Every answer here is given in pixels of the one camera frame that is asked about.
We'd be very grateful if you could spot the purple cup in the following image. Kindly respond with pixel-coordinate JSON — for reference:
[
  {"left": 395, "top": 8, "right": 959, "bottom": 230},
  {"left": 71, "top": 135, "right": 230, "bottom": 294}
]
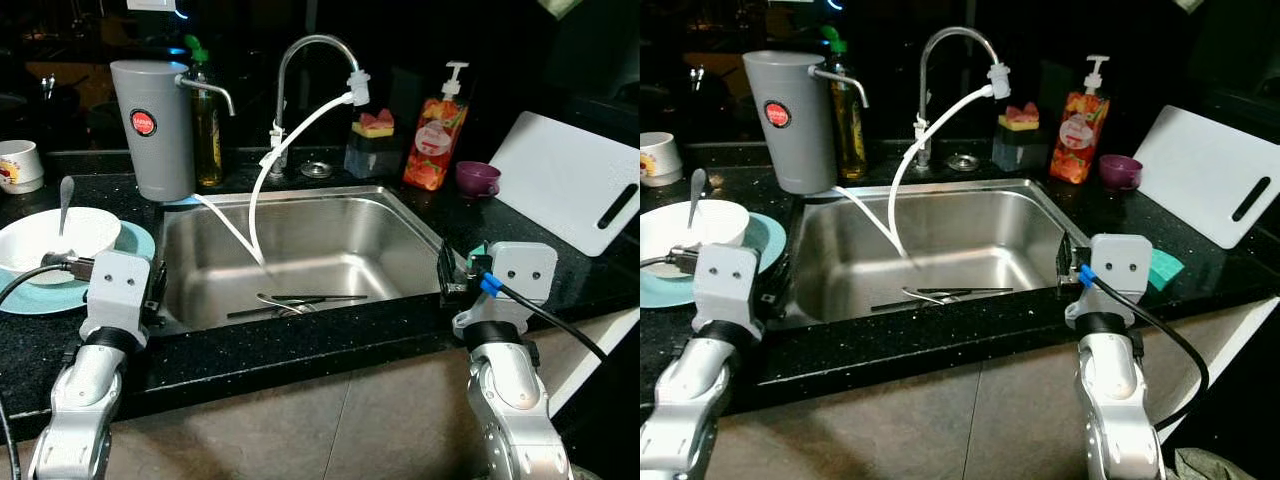
[
  {"left": 455, "top": 160, "right": 502, "bottom": 199},
  {"left": 1098, "top": 154, "right": 1144, "bottom": 192}
]

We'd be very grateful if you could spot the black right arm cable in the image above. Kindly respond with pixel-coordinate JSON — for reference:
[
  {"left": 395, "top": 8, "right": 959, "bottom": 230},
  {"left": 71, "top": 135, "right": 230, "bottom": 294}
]
[
  {"left": 480, "top": 272, "right": 609, "bottom": 363},
  {"left": 1078, "top": 265, "right": 1211, "bottom": 433}
]

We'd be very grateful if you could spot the dark sponge holder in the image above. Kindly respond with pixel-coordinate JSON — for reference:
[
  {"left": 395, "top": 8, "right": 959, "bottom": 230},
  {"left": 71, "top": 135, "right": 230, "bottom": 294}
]
[
  {"left": 344, "top": 133, "right": 401, "bottom": 180},
  {"left": 992, "top": 127, "right": 1043, "bottom": 173}
]

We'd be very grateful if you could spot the white cutting board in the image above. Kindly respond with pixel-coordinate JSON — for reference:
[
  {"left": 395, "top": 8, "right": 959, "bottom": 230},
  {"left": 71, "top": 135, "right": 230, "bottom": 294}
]
[
  {"left": 1134, "top": 105, "right": 1280, "bottom": 250},
  {"left": 487, "top": 111, "right": 641, "bottom": 258}
]

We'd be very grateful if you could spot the grey water filter canister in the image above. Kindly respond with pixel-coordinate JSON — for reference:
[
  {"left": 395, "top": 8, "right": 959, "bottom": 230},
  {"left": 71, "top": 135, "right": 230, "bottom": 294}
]
[
  {"left": 742, "top": 51, "right": 870, "bottom": 195},
  {"left": 109, "top": 60, "right": 237, "bottom": 203}
]

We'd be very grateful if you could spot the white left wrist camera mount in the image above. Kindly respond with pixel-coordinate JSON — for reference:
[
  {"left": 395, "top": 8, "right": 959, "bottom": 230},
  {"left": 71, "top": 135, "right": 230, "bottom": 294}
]
[
  {"left": 690, "top": 243, "right": 763, "bottom": 336},
  {"left": 82, "top": 250, "right": 153, "bottom": 343}
]

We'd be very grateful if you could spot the olive green fabric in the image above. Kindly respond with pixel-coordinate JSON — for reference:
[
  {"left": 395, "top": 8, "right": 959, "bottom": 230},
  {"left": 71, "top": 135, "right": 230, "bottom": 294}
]
[{"left": 1170, "top": 448, "right": 1256, "bottom": 480}]

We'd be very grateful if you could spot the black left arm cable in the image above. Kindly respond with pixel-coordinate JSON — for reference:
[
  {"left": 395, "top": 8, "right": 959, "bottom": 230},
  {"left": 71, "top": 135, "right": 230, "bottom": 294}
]
[
  {"left": 640, "top": 245, "right": 701, "bottom": 271},
  {"left": 0, "top": 250, "right": 96, "bottom": 480}
]

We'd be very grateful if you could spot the long white faucet hose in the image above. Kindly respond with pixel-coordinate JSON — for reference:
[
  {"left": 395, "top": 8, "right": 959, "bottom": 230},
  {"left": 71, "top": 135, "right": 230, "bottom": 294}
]
[
  {"left": 247, "top": 93, "right": 356, "bottom": 266},
  {"left": 886, "top": 85, "right": 993, "bottom": 259}
]

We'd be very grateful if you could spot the chrome gooseneck faucet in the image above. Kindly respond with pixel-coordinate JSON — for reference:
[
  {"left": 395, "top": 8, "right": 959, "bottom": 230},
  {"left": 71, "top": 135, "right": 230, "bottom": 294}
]
[
  {"left": 912, "top": 26, "right": 1012, "bottom": 169},
  {"left": 268, "top": 34, "right": 371, "bottom": 178}
]

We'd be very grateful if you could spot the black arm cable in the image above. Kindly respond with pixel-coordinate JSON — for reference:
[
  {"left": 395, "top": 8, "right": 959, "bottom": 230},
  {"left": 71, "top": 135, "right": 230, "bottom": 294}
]
[
  {"left": 1078, "top": 265, "right": 1211, "bottom": 433},
  {"left": 640, "top": 245, "right": 701, "bottom": 271},
  {"left": 0, "top": 250, "right": 96, "bottom": 480},
  {"left": 480, "top": 272, "right": 609, "bottom": 363}
]

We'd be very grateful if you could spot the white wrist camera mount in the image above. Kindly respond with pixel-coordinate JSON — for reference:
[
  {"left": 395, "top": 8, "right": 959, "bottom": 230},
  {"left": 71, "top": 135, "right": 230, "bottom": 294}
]
[
  {"left": 690, "top": 243, "right": 763, "bottom": 336},
  {"left": 1064, "top": 233, "right": 1153, "bottom": 329},
  {"left": 82, "top": 250, "right": 153, "bottom": 343},
  {"left": 452, "top": 241, "right": 559, "bottom": 336}
]

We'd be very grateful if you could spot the short white filter hose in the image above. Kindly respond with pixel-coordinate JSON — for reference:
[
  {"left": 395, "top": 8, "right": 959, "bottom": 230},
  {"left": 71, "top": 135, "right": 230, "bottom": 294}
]
[
  {"left": 833, "top": 185, "right": 909, "bottom": 259},
  {"left": 190, "top": 193, "right": 266, "bottom": 266}
]

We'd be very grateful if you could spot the stainless steel sink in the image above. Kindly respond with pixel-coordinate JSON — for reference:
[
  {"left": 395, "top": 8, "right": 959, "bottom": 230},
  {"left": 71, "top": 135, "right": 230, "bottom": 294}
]
[
  {"left": 780, "top": 178, "right": 1081, "bottom": 329},
  {"left": 150, "top": 185, "right": 451, "bottom": 336}
]

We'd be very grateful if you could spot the teal plate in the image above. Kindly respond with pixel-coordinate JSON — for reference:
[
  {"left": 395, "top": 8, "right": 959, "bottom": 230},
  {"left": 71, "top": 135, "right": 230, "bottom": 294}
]
[
  {"left": 640, "top": 212, "right": 788, "bottom": 309},
  {"left": 0, "top": 220, "right": 157, "bottom": 316}
]

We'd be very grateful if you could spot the silver spoon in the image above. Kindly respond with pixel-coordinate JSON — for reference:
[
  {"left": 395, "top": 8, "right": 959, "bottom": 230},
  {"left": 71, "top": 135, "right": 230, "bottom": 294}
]
[
  {"left": 55, "top": 176, "right": 77, "bottom": 256},
  {"left": 686, "top": 168, "right": 709, "bottom": 231}
]

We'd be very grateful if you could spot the orange soap pump bottle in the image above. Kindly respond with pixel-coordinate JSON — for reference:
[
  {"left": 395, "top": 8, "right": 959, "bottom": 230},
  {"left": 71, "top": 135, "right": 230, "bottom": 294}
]
[
  {"left": 1048, "top": 55, "right": 1111, "bottom": 185},
  {"left": 402, "top": 62, "right": 471, "bottom": 192}
]

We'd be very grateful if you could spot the yellow and red sponge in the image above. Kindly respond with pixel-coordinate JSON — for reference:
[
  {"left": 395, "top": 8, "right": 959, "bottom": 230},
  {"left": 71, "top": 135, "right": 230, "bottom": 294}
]
[
  {"left": 352, "top": 108, "right": 396, "bottom": 138},
  {"left": 998, "top": 102, "right": 1041, "bottom": 132}
]

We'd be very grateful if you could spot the white printed mug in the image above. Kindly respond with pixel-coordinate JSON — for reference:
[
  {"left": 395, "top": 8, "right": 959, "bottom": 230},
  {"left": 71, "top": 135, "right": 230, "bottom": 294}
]
[
  {"left": 0, "top": 140, "right": 46, "bottom": 195},
  {"left": 640, "top": 132, "right": 684, "bottom": 188}
]

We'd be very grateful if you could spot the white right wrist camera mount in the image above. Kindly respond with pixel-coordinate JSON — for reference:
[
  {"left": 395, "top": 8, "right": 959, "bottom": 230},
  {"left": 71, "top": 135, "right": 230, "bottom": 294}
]
[
  {"left": 452, "top": 241, "right": 559, "bottom": 336},
  {"left": 1064, "top": 233, "right": 1153, "bottom": 329}
]

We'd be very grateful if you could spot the green capped oil bottle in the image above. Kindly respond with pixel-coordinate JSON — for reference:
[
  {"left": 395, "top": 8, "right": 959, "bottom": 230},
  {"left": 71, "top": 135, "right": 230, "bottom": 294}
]
[
  {"left": 820, "top": 26, "right": 869, "bottom": 182},
  {"left": 183, "top": 35, "right": 225, "bottom": 189}
]

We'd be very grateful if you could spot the white bowl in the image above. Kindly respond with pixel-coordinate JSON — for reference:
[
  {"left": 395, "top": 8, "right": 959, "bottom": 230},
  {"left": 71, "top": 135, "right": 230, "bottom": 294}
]
[
  {"left": 0, "top": 207, "right": 123, "bottom": 274},
  {"left": 640, "top": 199, "right": 751, "bottom": 266}
]

